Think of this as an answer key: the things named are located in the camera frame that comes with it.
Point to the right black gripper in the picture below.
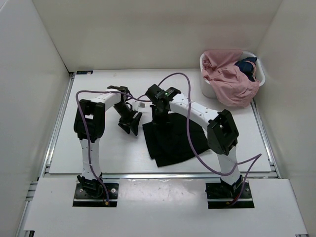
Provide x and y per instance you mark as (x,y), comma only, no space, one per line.
(156,119)

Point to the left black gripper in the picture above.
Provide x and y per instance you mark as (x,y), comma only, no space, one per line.
(130,123)

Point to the black trousers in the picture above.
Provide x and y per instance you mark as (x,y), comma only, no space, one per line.
(168,145)

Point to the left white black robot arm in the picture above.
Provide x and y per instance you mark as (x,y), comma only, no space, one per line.
(89,126)

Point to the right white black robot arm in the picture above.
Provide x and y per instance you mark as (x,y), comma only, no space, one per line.
(222,132)

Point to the pink trousers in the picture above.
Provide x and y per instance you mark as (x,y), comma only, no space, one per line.
(231,86)

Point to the white plastic basket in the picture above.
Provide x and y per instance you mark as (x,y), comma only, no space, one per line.
(206,87)

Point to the navy blue garment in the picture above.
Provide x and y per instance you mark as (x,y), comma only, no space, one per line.
(248,67)

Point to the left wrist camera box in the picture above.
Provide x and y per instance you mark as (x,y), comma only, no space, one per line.
(136,105)

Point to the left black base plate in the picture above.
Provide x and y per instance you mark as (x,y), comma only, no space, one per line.
(82,198)

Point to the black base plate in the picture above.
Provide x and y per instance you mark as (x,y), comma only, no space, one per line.
(218,197)
(82,198)

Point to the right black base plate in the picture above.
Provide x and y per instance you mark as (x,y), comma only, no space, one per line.
(218,197)

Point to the aluminium frame rail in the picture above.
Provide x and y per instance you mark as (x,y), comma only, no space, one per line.
(125,155)

